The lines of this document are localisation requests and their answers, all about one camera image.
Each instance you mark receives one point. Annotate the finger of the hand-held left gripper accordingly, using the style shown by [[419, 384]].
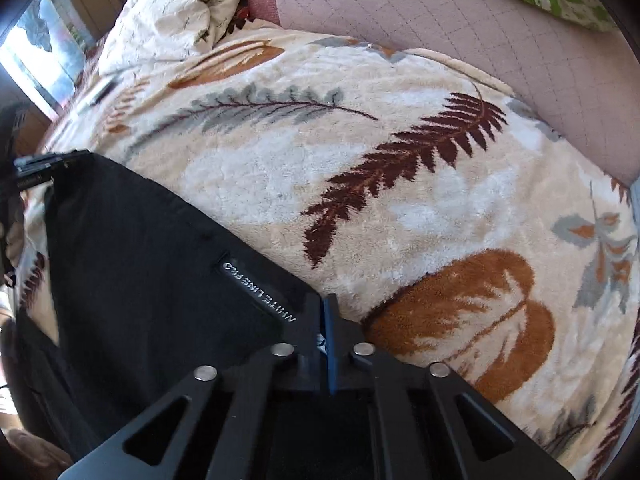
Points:
[[40, 166]]

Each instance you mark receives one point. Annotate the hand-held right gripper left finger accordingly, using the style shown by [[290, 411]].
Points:
[[306, 331]]

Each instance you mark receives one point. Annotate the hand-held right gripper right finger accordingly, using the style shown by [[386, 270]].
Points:
[[346, 342]]

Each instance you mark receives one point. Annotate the black pants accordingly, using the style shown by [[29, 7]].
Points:
[[150, 260]]

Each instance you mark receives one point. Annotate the window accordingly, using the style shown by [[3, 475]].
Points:
[[45, 35]]

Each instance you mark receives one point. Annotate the leaf print fleece blanket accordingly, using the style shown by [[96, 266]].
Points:
[[400, 210]]

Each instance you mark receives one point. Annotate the white floral quilt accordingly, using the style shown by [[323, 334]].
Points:
[[165, 20]]

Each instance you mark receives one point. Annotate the pink quilted headboard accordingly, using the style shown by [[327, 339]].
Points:
[[450, 35]]

